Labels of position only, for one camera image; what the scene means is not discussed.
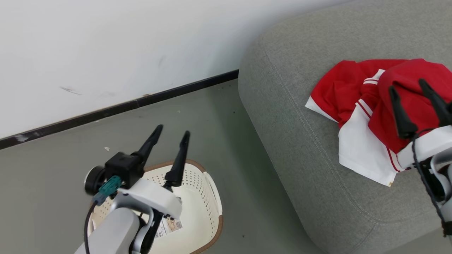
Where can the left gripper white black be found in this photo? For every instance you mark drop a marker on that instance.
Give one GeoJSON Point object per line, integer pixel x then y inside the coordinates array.
{"type": "Point", "coordinates": [152, 197]}

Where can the grey fabric sofa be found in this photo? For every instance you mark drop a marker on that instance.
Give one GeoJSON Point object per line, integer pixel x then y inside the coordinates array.
{"type": "Point", "coordinates": [300, 158]}

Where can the paper label sticker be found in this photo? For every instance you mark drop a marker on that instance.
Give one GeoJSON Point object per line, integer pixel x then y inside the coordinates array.
{"type": "Point", "coordinates": [171, 225]}

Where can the black wall skirting strip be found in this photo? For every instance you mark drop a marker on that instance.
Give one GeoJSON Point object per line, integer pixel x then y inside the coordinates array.
{"type": "Point", "coordinates": [106, 113]}

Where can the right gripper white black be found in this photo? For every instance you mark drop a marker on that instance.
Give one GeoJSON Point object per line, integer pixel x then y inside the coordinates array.
{"type": "Point", "coordinates": [430, 146]}

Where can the cream perforated laundry basket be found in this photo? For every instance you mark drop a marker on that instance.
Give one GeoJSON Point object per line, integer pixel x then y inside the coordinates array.
{"type": "Point", "coordinates": [201, 211]}

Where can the red and white garment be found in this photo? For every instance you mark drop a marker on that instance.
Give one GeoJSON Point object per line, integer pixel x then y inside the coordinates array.
{"type": "Point", "coordinates": [346, 91]}

